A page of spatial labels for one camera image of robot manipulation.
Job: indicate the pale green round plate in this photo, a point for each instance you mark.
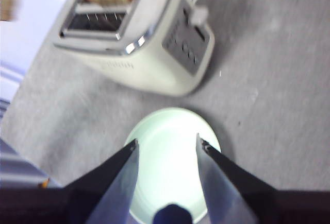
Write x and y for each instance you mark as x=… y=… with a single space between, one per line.
x=167 y=157

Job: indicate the cream two-slot toaster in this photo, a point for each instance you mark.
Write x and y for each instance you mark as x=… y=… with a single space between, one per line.
x=144 y=67

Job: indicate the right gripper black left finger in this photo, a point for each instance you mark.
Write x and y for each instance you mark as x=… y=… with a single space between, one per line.
x=113 y=188

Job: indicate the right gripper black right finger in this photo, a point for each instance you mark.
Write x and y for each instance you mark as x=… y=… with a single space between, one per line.
x=227 y=188

